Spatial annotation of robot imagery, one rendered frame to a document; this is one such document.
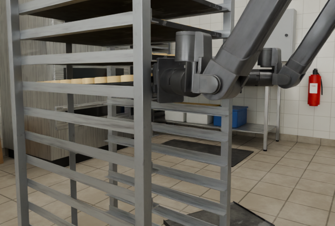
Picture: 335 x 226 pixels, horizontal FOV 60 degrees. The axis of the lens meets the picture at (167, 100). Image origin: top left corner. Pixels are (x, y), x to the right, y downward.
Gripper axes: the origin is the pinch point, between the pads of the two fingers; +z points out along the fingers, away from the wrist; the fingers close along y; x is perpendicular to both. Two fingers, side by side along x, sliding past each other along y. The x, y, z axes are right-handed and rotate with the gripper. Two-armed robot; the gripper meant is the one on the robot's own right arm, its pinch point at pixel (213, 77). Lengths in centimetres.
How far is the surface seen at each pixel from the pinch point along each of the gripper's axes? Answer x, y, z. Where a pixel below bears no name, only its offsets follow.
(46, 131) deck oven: 171, 60, 157
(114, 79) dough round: -21.3, 0.4, 28.1
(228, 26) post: 4.0, -17.3, -4.8
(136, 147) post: -34.2, 16.1, 19.0
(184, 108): 12.8, 12.4, 10.4
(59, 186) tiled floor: 136, 101, 127
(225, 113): 3.7, 12.8, -4.8
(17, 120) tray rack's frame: -4, 16, 69
